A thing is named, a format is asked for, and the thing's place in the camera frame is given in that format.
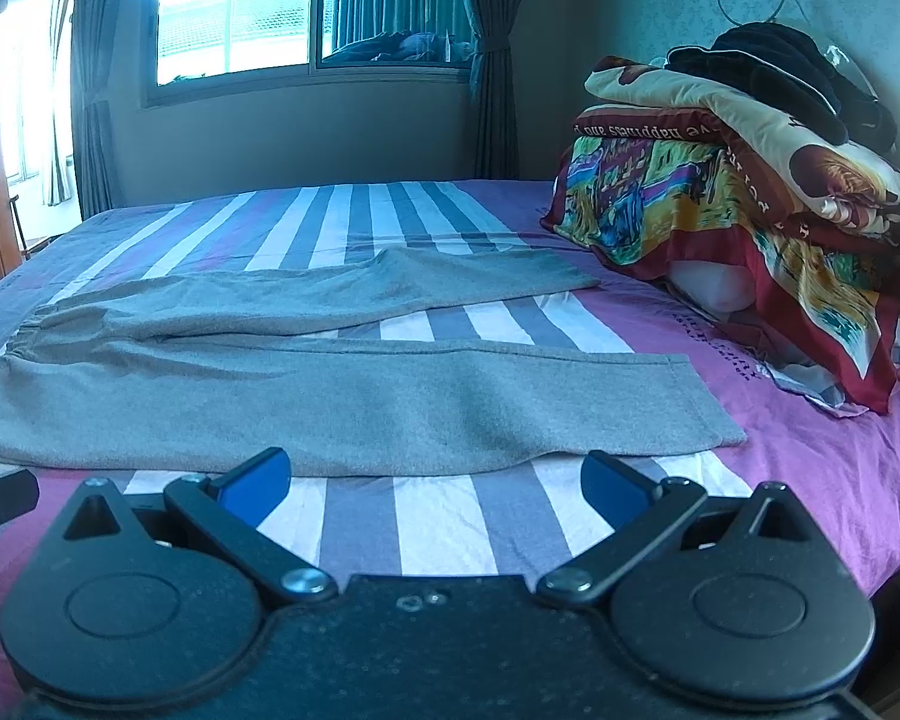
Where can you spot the striped purple bed sheet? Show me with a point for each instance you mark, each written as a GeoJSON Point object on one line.
{"type": "Point", "coordinates": [521, 520]}

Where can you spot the grey sweatpants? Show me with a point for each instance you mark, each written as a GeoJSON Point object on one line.
{"type": "Point", "coordinates": [196, 373]}

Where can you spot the window with frame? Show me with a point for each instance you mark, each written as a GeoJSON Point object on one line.
{"type": "Point", "coordinates": [200, 48]}

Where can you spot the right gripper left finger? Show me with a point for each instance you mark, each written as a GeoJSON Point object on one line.
{"type": "Point", "coordinates": [220, 516]}

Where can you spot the white pillow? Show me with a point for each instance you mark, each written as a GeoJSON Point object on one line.
{"type": "Point", "coordinates": [717, 288]}

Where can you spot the clothes on window sill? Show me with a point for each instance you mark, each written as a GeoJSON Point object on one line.
{"type": "Point", "coordinates": [403, 47]}

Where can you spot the colourful folded blanket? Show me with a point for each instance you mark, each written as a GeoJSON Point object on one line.
{"type": "Point", "coordinates": [646, 188]}

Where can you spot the dark teal right curtain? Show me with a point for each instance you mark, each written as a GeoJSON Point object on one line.
{"type": "Point", "coordinates": [492, 127]}

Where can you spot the black garment on pile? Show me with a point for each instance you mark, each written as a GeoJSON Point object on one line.
{"type": "Point", "coordinates": [782, 67]}

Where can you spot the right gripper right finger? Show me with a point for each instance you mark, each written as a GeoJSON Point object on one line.
{"type": "Point", "coordinates": [646, 515]}

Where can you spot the cream patterned folded blanket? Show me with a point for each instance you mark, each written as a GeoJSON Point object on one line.
{"type": "Point", "coordinates": [846, 185]}

